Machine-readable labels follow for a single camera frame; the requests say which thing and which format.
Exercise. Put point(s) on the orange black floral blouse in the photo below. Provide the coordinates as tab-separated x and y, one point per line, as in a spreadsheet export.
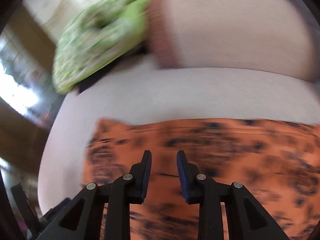
277	161

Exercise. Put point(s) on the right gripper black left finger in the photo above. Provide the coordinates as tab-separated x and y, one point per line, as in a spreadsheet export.
82	217

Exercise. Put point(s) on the glass window door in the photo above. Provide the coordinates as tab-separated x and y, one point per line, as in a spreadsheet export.
25	85

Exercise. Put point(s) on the green white patterned pillow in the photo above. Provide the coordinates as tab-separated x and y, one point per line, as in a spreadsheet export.
95	37

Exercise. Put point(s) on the pink quilted bolster cushion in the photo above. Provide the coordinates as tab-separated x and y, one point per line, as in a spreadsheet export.
277	36

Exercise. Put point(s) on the dark wooden door frame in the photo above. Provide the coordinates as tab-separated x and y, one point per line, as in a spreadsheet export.
22	141

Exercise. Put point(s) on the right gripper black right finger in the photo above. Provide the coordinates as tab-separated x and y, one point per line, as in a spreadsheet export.
246	217

